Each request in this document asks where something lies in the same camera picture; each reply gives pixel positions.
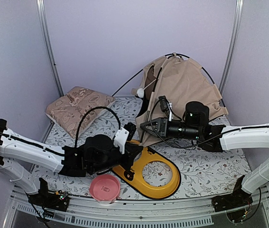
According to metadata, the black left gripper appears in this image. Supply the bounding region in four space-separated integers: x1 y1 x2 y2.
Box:
89 146 144 176

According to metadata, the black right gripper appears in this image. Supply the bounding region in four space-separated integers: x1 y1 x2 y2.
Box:
142 116 202 140

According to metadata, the beige fabric pet tent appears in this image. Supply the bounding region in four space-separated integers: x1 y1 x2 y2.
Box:
133 55 228 152

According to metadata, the black tent pole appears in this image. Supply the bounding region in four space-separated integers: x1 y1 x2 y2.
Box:
112 53 227 107
140 67 163 143

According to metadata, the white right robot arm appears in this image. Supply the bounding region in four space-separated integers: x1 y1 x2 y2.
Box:
140 96 269 207

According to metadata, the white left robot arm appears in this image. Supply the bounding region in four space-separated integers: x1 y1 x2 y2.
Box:
0 119 143 206

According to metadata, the pink pet bowl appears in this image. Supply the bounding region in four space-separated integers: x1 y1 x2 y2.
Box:
88 174 121 205

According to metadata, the white pompom toy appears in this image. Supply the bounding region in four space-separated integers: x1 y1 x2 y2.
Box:
136 88 144 98

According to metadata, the brown patterned pillow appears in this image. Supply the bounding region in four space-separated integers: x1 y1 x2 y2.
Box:
45 86 115 139

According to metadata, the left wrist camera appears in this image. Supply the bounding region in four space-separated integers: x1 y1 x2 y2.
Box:
113 123 136 154

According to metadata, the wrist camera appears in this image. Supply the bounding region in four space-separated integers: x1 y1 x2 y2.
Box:
113 123 136 154
158 95 173 121

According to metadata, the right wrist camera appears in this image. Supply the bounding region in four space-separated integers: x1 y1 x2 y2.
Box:
158 95 173 121

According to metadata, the front aluminium rail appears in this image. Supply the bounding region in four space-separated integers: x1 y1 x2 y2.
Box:
3 187 269 228

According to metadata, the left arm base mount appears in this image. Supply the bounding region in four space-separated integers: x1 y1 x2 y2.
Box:
28 178 70 212

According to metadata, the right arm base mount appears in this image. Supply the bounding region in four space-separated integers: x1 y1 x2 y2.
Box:
211 175 253 223

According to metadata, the right metal frame post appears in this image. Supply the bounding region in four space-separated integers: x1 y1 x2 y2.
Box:
219 0 244 95

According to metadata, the metal frame post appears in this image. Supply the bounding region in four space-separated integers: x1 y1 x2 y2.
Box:
36 0 64 96
219 0 244 95

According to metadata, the left metal frame post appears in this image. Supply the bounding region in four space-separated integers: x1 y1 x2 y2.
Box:
36 0 64 96

